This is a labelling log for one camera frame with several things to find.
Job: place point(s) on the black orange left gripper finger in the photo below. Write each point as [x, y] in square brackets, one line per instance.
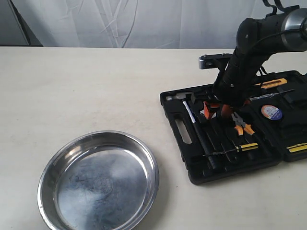
[209, 109]

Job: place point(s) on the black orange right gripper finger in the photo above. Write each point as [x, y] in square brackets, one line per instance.
[227, 112]

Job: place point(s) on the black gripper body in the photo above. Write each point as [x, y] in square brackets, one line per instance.
[234, 85]

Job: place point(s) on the black plastic tool case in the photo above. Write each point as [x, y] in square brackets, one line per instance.
[259, 135]

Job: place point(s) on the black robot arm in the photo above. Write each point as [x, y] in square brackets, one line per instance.
[256, 41]

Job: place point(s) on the yellow utility knife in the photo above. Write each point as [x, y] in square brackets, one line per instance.
[272, 83]

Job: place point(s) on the test pen screwdriver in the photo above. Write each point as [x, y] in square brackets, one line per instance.
[270, 95]

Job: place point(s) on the blue electrical tape roll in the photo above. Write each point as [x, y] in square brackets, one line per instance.
[271, 112]

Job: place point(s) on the yellow black screwdriver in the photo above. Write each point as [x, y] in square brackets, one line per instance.
[240, 148]

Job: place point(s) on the yellow black tool in lid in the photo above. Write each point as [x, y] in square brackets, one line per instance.
[297, 147]

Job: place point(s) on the round stainless steel tray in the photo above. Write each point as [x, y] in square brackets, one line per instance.
[104, 180]

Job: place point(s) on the white backdrop curtain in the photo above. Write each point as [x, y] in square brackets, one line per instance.
[185, 24]

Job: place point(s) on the orange handled pliers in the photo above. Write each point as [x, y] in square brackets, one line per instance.
[240, 126]

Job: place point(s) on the hammer with black handle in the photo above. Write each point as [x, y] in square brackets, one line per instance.
[201, 137]

